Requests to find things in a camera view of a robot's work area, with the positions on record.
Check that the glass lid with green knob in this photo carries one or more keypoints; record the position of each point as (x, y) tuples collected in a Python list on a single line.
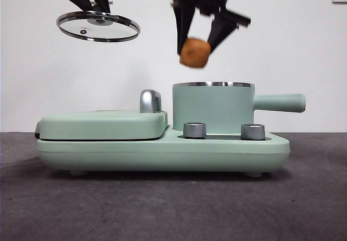
[(108, 29)]

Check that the brown potato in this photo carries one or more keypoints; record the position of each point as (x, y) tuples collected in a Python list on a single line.
[(195, 53)]

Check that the silver control knob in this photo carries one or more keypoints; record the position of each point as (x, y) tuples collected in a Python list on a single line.
[(252, 132), (193, 130)]

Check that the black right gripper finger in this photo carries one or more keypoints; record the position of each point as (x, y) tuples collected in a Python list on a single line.
[(221, 30), (183, 24)]

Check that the green breakfast machine base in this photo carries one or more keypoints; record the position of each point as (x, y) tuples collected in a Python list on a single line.
[(162, 154)]

